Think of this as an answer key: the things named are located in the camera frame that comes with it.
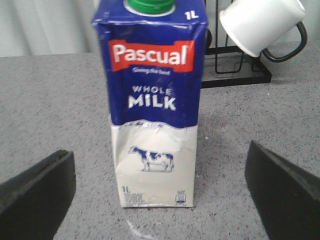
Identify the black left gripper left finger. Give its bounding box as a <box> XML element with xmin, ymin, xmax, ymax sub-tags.
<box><xmin>0</xmin><ymin>150</ymin><xmax>76</xmax><ymax>240</ymax></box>

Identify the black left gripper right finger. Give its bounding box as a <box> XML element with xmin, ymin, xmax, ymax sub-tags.
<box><xmin>244</xmin><ymin>140</ymin><xmax>320</xmax><ymax>240</ymax></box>

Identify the blue white milk carton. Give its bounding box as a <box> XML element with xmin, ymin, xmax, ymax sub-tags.
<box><xmin>92</xmin><ymin>0</ymin><xmax>208</xmax><ymax>208</ymax></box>

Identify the white enamel mug right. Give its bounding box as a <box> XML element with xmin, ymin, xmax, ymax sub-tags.
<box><xmin>218</xmin><ymin>0</ymin><xmax>308</xmax><ymax>63</ymax></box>

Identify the black wire mug rack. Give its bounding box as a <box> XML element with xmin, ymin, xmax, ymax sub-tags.
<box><xmin>201</xmin><ymin>0</ymin><xmax>272</xmax><ymax>89</ymax></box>

